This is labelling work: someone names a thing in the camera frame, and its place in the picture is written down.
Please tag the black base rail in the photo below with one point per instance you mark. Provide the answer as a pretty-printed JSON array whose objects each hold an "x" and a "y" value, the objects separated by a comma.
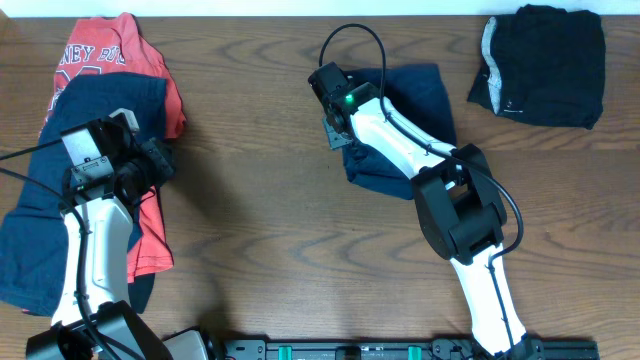
[{"x": 438, "y": 349}]

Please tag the folded black shorts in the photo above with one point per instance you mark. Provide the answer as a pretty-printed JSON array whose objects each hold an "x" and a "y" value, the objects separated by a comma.
[{"x": 542, "y": 66}]

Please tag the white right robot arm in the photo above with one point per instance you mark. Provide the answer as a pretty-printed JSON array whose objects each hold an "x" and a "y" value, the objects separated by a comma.
[{"x": 461, "y": 208}]

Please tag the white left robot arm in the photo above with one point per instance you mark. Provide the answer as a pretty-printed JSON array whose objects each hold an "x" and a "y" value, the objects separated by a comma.
[{"x": 109, "y": 175}]

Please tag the navy shorts on pile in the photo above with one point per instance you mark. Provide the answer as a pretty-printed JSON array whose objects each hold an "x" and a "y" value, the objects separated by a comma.
[{"x": 34, "y": 241}]

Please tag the navy blue shorts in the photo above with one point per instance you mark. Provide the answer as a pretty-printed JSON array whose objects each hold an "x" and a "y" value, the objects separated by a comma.
[{"x": 390, "y": 134}]

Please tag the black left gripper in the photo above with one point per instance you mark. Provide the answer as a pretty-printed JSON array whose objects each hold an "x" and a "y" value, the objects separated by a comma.
[{"x": 157, "y": 160}]

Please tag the red printed t-shirt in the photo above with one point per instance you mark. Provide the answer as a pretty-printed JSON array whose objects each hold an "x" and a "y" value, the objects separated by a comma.
[{"x": 99, "y": 46}]

